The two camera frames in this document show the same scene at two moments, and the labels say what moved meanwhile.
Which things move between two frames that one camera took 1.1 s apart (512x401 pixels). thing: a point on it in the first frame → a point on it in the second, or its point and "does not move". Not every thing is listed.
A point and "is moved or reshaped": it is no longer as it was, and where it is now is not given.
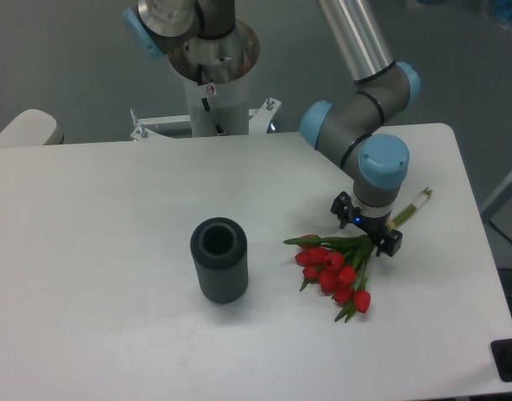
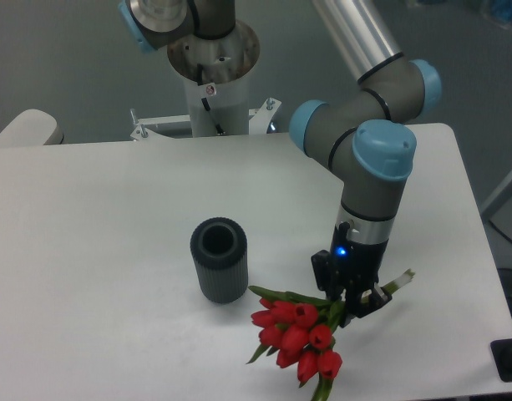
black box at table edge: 508,357 does not move
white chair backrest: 30,128 does not move
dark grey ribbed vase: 220,249 does not move
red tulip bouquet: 338,264 is moved or reshaped
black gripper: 376,227 → 352,266
